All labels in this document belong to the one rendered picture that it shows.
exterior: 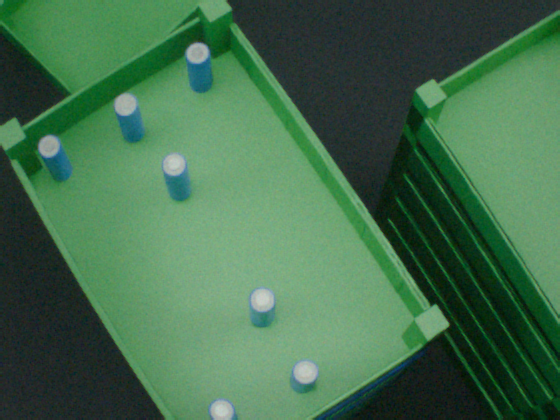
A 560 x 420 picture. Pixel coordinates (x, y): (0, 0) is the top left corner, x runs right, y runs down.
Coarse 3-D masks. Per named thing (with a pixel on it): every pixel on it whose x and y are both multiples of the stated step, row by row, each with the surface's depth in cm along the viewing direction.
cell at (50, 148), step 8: (48, 136) 86; (56, 136) 86; (40, 144) 85; (48, 144) 85; (56, 144) 85; (40, 152) 85; (48, 152) 85; (56, 152) 85; (64, 152) 87; (48, 160) 86; (56, 160) 86; (64, 160) 88; (48, 168) 88; (56, 168) 88; (64, 168) 89; (56, 176) 90; (64, 176) 90
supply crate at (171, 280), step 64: (128, 64) 89; (256, 64) 88; (0, 128) 84; (64, 128) 92; (192, 128) 92; (256, 128) 92; (64, 192) 91; (128, 192) 91; (192, 192) 91; (256, 192) 91; (320, 192) 91; (64, 256) 84; (128, 256) 90; (192, 256) 90; (256, 256) 90; (320, 256) 90; (384, 256) 86; (128, 320) 88; (192, 320) 89; (320, 320) 89; (384, 320) 89; (192, 384) 87; (256, 384) 87; (320, 384) 87
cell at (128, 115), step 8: (120, 96) 86; (128, 96) 86; (120, 104) 86; (128, 104) 86; (136, 104) 86; (120, 112) 86; (128, 112) 86; (136, 112) 86; (120, 120) 87; (128, 120) 87; (136, 120) 88; (128, 128) 88; (136, 128) 89; (128, 136) 90; (136, 136) 91
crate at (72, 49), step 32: (0, 0) 139; (32, 0) 147; (64, 0) 147; (96, 0) 147; (128, 0) 147; (160, 0) 147; (192, 0) 147; (32, 32) 146; (64, 32) 146; (96, 32) 146; (128, 32) 146; (160, 32) 146; (64, 64) 145; (96, 64) 145
